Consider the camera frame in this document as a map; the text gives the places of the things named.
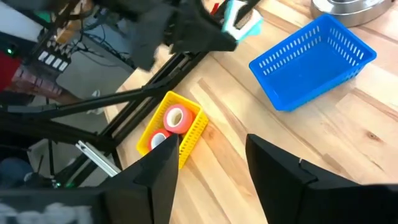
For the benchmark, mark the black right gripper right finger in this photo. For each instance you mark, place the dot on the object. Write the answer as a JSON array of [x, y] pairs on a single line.
[[276, 186]]

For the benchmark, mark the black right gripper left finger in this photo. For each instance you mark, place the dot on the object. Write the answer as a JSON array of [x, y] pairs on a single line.
[[149, 186]]

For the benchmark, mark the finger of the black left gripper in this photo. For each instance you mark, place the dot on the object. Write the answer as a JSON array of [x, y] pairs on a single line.
[[202, 34], [245, 11]]

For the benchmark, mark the red tape roll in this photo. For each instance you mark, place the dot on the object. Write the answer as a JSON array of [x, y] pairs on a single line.
[[152, 137]]

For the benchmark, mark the pink tape roll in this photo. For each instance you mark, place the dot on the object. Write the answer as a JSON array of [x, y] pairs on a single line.
[[186, 119]]

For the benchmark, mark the silver aluminium extrusion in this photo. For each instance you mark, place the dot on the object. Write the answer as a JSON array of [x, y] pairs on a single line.
[[96, 157]]

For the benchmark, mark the yellow plastic basket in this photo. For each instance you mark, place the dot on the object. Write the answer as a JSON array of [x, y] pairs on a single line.
[[192, 130]]

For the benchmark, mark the blue plastic basket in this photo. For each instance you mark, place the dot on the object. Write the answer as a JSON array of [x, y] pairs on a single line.
[[311, 77]]

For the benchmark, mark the black power strip white plugs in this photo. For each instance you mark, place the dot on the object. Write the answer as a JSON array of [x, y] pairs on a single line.
[[53, 60]]

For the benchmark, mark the silver table lamp white shade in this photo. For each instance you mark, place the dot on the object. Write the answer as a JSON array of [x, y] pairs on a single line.
[[351, 15]]

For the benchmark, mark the red box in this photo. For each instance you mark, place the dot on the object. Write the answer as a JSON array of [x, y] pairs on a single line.
[[7, 71]]

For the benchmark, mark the black rig frame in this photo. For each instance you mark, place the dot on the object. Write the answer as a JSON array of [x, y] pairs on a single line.
[[93, 101]]

